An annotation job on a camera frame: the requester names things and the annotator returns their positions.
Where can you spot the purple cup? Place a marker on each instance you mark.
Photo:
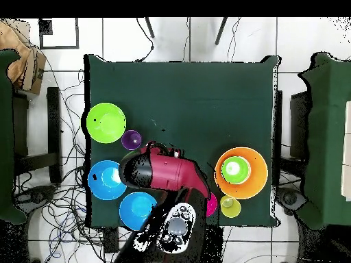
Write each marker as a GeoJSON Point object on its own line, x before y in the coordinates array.
{"type": "Point", "coordinates": [131, 139]}

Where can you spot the black square floor frame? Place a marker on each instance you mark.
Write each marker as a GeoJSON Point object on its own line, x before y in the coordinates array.
{"type": "Point", "coordinates": [45, 27]}

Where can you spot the green cloth side table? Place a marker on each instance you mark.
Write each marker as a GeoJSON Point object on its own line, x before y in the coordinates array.
{"type": "Point", "coordinates": [326, 137]}
{"type": "Point", "coordinates": [5, 137]}

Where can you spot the large green bowl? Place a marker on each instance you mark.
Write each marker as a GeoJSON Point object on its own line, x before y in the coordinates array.
{"type": "Point", "coordinates": [106, 123]}

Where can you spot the small green bowl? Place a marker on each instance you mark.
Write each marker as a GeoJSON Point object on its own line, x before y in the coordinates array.
{"type": "Point", "coordinates": [235, 169]}

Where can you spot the dark green tablecloth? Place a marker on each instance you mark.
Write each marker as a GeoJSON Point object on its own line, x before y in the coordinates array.
{"type": "Point", "coordinates": [178, 96]}

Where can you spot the black tripod leg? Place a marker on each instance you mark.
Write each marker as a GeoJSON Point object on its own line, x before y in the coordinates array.
{"type": "Point", "coordinates": [149, 27]}
{"type": "Point", "coordinates": [221, 31]}

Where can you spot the black box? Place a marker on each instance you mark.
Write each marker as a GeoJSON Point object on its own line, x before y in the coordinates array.
{"type": "Point", "coordinates": [299, 123]}

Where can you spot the large orange bowl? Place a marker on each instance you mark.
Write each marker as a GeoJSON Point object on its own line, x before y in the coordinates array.
{"type": "Point", "coordinates": [257, 178]}

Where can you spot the black power brick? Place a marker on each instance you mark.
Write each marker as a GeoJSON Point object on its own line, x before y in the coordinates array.
{"type": "Point", "coordinates": [111, 241]}

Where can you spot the black robot pedestal leg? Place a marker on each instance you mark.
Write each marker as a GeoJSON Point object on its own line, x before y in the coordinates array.
{"type": "Point", "coordinates": [35, 196]}
{"type": "Point", "coordinates": [289, 198]}

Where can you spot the cardboard box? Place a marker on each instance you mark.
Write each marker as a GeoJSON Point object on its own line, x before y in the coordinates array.
{"type": "Point", "coordinates": [34, 68]}

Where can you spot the small red bowl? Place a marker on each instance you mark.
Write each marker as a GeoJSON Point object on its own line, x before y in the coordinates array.
{"type": "Point", "coordinates": [211, 204]}

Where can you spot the translucent yellow-green cup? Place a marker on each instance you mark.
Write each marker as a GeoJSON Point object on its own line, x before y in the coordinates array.
{"type": "Point", "coordinates": [233, 210]}

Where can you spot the large blue bowl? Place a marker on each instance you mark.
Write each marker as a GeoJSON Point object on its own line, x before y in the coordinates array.
{"type": "Point", "coordinates": [134, 211]}
{"type": "Point", "coordinates": [101, 183]}

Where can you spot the black floor stand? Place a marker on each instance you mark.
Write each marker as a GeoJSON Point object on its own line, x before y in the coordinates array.
{"type": "Point", "coordinates": [54, 123]}

